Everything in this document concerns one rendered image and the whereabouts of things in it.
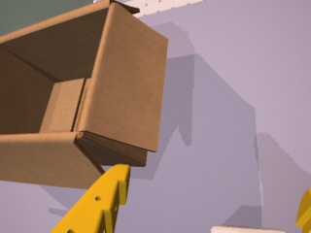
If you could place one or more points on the beige cube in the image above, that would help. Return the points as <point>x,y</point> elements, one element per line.
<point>244,229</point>

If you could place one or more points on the brown cardboard box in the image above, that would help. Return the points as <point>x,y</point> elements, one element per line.
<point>44,69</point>

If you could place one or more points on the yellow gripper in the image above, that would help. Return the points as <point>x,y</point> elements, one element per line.
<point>97,210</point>

